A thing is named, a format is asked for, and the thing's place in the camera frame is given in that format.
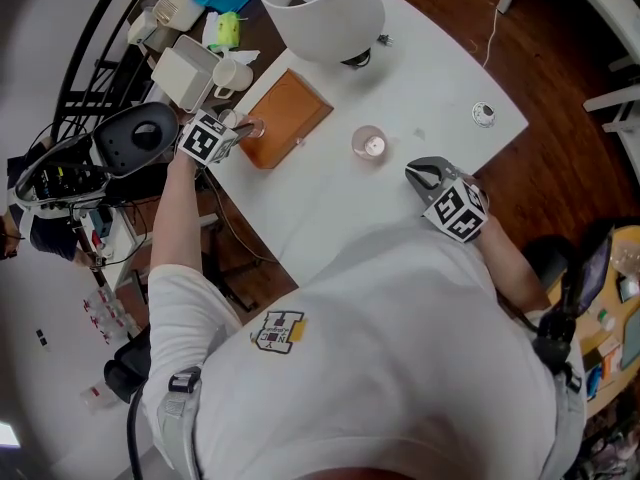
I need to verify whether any black metal railing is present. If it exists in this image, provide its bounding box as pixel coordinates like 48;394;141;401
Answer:
52;0;167;140

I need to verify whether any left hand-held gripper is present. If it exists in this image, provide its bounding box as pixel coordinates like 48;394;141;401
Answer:
177;109;258;169

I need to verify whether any person's right forearm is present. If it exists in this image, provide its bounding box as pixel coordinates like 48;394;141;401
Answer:
472;212;552;315

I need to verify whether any white metal shelf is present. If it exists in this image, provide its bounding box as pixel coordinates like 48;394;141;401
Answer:
582;85;640;170

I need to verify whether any round cable grommet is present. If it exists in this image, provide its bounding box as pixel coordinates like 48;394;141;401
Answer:
471;101;498;130

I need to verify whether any person's white t-shirt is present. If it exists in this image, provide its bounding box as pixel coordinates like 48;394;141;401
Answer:
142;217;587;480

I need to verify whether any grey harness strap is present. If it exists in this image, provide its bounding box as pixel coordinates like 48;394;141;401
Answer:
157;365;205;480

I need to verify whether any yellow-green packet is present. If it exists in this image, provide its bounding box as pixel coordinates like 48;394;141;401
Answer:
208;11;242;52

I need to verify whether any white cable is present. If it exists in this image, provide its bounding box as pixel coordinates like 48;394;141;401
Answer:
482;7;502;69

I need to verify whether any white storage box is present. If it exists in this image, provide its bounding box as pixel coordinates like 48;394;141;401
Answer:
150;34;223;114

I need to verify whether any grey office chair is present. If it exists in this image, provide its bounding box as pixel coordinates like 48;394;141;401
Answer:
92;101;180;178

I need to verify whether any chest-mounted monitor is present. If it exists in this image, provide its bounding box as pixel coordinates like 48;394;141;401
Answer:
564;227;616;319

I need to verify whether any orange wooden tray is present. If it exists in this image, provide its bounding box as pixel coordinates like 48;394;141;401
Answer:
238;68;335;170

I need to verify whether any black monitor mount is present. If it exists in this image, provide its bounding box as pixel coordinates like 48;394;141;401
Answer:
532;310;577;375

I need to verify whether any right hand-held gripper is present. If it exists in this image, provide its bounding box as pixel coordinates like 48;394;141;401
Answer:
404;156;490;244

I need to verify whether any white mug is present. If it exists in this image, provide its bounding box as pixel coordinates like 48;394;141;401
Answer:
212;57;255;101

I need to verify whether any round wooden table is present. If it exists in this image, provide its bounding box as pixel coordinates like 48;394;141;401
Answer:
549;225;640;419

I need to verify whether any white table lamp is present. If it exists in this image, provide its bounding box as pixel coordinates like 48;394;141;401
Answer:
256;0;387;69

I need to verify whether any person's left forearm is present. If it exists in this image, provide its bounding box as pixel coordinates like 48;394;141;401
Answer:
149;155;202;272

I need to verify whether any clear drinking glass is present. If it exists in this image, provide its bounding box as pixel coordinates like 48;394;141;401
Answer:
217;108;268;141

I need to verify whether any beige ribbed container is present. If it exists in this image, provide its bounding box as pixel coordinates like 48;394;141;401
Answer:
152;0;207;33

